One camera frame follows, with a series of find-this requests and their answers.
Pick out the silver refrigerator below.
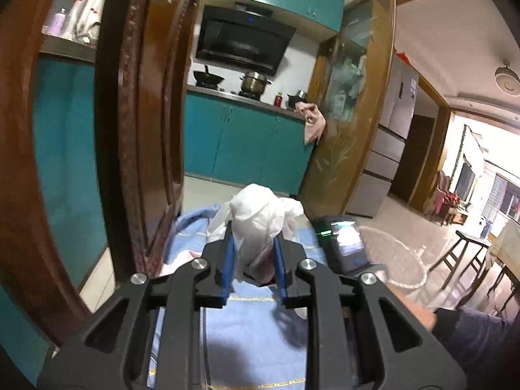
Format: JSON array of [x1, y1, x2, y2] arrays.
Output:
[[347, 55, 419, 218]]

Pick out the black kettle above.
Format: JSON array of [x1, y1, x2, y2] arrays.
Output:
[[287, 90, 309, 110]]

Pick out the black range hood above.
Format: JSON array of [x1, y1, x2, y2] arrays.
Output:
[[196, 5, 297, 76]]

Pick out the teal side cabinet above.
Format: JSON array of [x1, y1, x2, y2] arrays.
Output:
[[0, 34, 111, 374]]

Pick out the person's right hand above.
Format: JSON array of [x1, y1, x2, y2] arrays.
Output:
[[386, 283, 436, 330]]

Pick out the bin with clear liner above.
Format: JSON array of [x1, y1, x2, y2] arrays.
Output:
[[357, 227, 430, 290]]

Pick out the green garland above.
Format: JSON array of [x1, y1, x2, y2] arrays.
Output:
[[449, 124, 468, 180]]

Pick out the wood framed glass door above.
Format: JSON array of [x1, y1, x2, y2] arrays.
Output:
[[298, 0, 397, 217]]

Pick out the carved wooden chair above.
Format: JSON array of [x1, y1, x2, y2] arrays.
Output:
[[0, 0, 202, 347]]

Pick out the dark wooden stool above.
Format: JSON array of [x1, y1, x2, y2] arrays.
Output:
[[429, 231, 492, 294]]

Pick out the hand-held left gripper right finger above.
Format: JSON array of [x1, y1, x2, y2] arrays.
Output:
[[273, 236, 468, 390]]

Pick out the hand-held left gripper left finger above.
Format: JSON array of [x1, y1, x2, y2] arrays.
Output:
[[38, 221, 237, 390]]

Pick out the blue tablecloth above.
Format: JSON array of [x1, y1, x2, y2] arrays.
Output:
[[148, 203, 362, 390]]

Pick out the teal lower cabinets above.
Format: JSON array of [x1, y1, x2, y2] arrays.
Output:
[[184, 91, 316, 196]]

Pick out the purple bottle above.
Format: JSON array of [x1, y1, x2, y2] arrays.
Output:
[[53, 8, 70, 37]]

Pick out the stainless steel pot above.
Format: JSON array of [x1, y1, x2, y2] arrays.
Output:
[[240, 72, 272, 94]]

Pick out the table with pale cloth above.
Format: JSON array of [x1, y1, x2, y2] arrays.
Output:
[[483, 219, 520, 294]]

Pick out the person's right forearm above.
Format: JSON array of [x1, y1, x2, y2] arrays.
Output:
[[431, 306, 520, 390]]

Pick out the pink plastic packet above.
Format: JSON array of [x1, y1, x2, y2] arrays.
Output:
[[160, 250, 196, 278]]

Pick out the stacked plastic chairs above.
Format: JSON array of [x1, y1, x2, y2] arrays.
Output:
[[424, 171, 464, 227]]

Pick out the black wok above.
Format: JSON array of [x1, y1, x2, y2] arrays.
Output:
[[193, 65, 226, 89]]

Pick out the round ceiling light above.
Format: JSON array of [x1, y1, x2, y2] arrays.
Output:
[[495, 61, 520, 98]]

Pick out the pink towel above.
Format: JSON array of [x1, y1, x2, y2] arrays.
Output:
[[294, 101, 327, 146]]

